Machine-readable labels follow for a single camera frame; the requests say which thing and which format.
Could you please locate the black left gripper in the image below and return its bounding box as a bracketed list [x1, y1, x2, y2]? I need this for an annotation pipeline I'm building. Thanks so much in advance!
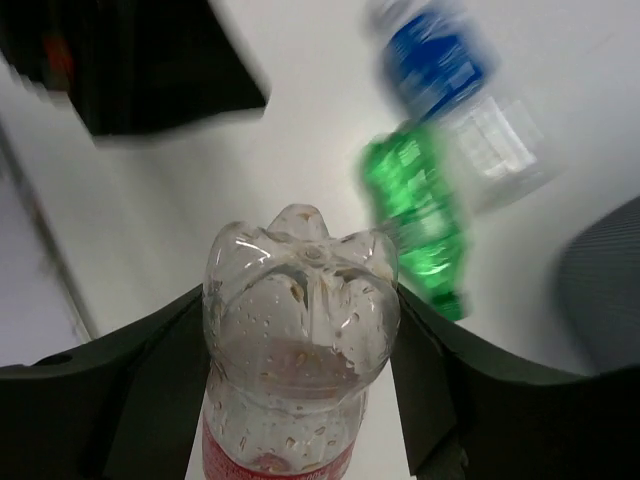
[1, 1, 268, 139]

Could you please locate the clear bottle dark blue label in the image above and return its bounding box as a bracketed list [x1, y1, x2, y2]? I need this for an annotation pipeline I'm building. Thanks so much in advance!
[367, 1, 556, 212]

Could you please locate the grey mesh waste bin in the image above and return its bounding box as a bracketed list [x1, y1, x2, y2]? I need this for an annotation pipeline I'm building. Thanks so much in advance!
[554, 198, 639, 372]

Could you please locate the clear bottle red label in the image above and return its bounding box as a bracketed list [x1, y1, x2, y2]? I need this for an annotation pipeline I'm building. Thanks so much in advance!
[202, 204, 400, 479]

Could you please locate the green bottle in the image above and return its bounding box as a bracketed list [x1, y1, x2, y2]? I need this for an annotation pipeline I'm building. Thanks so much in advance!
[360, 123, 467, 322]

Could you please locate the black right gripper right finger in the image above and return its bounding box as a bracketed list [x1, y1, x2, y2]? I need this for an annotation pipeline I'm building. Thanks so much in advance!
[391, 287, 639, 479]

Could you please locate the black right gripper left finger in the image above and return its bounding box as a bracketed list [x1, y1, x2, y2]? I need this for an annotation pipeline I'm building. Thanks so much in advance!
[1, 287, 209, 479]

